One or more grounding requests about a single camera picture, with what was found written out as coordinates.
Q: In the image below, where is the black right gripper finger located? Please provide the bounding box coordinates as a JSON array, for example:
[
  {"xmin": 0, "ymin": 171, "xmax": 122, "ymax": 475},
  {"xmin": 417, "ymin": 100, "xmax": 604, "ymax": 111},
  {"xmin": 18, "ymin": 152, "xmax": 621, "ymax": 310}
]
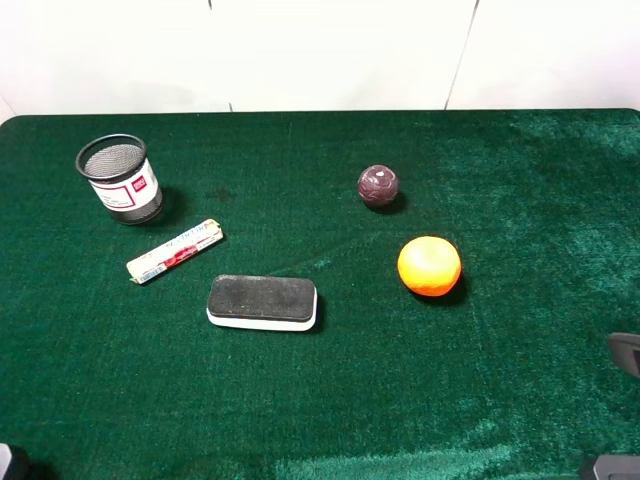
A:
[{"xmin": 608, "ymin": 332, "xmax": 640, "ymax": 377}]

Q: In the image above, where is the black white board eraser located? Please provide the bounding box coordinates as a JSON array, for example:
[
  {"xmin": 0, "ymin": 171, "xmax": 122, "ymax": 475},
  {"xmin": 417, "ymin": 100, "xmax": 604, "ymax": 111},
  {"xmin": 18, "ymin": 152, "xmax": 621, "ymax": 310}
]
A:
[{"xmin": 206, "ymin": 275, "xmax": 318, "ymax": 332}]

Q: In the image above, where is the orange fruit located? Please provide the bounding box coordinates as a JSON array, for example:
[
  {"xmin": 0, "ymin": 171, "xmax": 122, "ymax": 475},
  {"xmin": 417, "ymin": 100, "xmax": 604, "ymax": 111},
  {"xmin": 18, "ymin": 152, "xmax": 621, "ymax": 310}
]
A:
[{"xmin": 397, "ymin": 236, "xmax": 462, "ymax": 297}]

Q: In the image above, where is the dark red marbled ball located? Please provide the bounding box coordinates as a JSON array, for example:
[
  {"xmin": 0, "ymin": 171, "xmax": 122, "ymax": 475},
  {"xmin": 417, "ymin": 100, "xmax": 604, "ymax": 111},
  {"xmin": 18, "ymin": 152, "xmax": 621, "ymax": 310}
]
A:
[{"xmin": 357, "ymin": 164, "xmax": 399, "ymax": 207}]

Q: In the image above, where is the white red candy roll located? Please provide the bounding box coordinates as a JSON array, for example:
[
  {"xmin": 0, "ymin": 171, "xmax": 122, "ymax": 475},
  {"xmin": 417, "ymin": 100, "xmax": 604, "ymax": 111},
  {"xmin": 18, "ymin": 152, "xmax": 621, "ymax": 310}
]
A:
[{"xmin": 126, "ymin": 219, "xmax": 224, "ymax": 285}]

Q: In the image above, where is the black mesh pen cup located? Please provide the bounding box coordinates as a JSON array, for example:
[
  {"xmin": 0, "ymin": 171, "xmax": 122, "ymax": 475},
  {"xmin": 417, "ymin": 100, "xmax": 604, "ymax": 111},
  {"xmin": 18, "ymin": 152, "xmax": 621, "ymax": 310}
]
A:
[{"xmin": 75, "ymin": 134, "xmax": 164, "ymax": 225}]

